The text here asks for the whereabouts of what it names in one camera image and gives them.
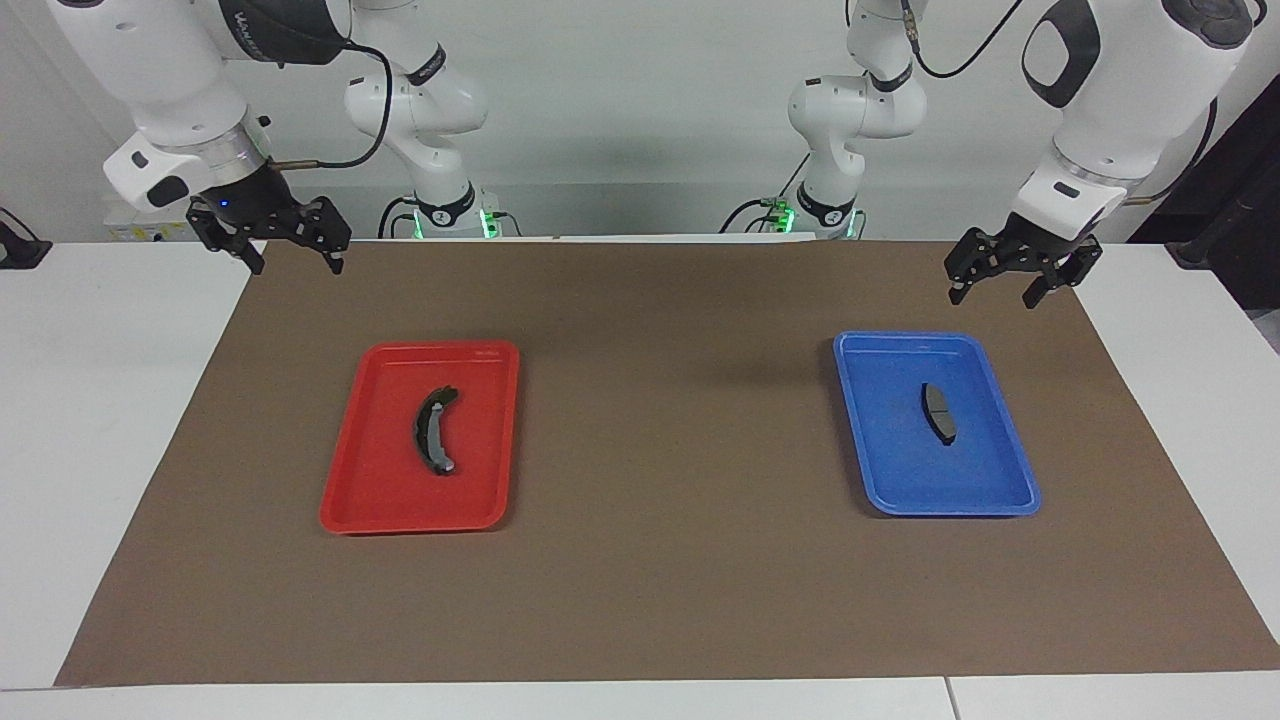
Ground brown table mat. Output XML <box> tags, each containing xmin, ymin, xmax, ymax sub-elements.
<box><xmin>55</xmin><ymin>240</ymin><xmax>1280</xmax><ymax>688</ymax></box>

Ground dark cabinet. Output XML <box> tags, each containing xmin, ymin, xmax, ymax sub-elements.
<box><xmin>1128</xmin><ymin>75</ymin><xmax>1280</xmax><ymax>351</ymax></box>

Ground curved dark brake shoe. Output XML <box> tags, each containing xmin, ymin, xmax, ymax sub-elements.
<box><xmin>410</xmin><ymin>385</ymin><xmax>461</xmax><ymax>477</ymax></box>

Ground black right base cables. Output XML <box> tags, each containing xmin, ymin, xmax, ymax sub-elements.
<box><xmin>378</xmin><ymin>195</ymin><xmax>421</xmax><ymax>239</ymax></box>

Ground black left base cables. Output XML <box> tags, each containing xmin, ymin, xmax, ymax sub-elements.
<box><xmin>720</xmin><ymin>150</ymin><xmax>811</xmax><ymax>236</ymax></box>

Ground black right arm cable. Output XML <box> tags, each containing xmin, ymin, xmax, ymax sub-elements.
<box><xmin>275</xmin><ymin>38</ymin><xmax>393</xmax><ymax>171</ymax></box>

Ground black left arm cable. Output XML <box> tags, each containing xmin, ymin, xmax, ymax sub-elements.
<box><xmin>900</xmin><ymin>0</ymin><xmax>1219</xmax><ymax>206</ymax></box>

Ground black table clamp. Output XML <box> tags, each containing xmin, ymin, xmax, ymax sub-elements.
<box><xmin>0</xmin><ymin>208</ymin><xmax>53</xmax><ymax>269</ymax></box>

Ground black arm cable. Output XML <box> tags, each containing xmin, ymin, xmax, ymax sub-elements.
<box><xmin>275</xmin><ymin>38</ymin><xmax>393</xmax><ymax>171</ymax></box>
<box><xmin>900</xmin><ymin>0</ymin><xmax>1219</xmax><ymax>206</ymax></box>

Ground red plastic tray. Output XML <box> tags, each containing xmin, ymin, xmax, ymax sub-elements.
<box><xmin>318</xmin><ymin>340</ymin><xmax>521</xmax><ymax>536</ymax></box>

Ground white box yellow label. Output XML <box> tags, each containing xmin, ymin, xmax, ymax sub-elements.
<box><xmin>105</xmin><ymin>195</ymin><xmax>201</xmax><ymax>243</ymax></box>

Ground black base cables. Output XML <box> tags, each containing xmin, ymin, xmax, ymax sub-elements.
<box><xmin>720</xmin><ymin>150</ymin><xmax>811</xmax><ymax>236</ymax></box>
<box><xmin>378</xmin><ymin>195</ymin><xmax>421</xmax><ymax>239</ymax></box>

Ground grey brake pad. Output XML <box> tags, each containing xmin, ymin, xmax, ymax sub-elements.
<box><xmin>920</xmin><ymin>382</ymin><xmax>959</xmax><ymax>447</ymax></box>

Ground blue plastic tray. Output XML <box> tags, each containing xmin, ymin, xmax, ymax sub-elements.
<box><xmin>833</xmin><ymin>331</ymin><xmax>1043</xmax><ymax>518</ymax></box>

